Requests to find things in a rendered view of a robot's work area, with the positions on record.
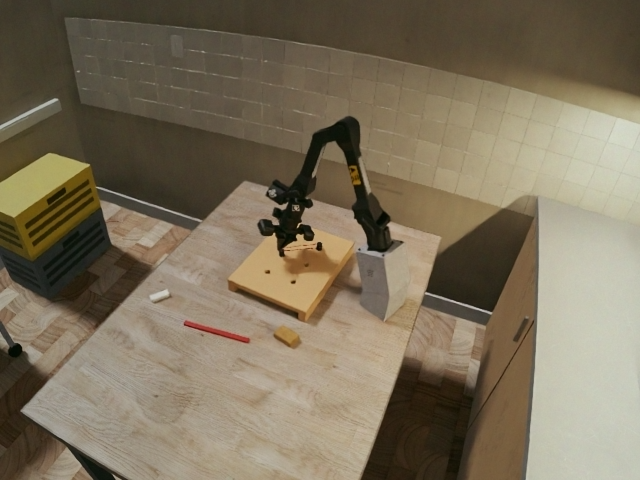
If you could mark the red thin bar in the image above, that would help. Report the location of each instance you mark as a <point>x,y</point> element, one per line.
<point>216,331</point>

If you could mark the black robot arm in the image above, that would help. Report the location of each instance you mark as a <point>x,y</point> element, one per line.
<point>366,209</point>

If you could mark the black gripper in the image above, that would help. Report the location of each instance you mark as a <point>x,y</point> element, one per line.
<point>286,231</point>

